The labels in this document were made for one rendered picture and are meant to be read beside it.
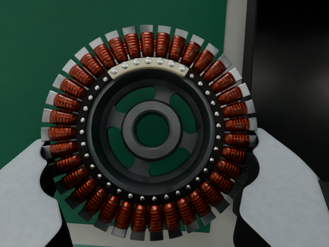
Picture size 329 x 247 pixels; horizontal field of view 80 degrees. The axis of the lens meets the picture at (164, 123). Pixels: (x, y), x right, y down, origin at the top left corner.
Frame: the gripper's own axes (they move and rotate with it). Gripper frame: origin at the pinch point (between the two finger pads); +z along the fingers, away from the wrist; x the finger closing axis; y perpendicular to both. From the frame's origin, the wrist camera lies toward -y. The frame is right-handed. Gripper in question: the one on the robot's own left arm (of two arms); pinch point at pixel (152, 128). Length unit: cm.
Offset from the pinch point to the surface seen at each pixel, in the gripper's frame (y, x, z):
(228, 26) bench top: -5.3, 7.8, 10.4
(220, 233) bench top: 11.8, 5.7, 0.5
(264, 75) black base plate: -1.6, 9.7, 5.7
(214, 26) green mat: -5.4, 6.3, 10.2
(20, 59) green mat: -3.1, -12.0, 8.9
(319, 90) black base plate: -0.3, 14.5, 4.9
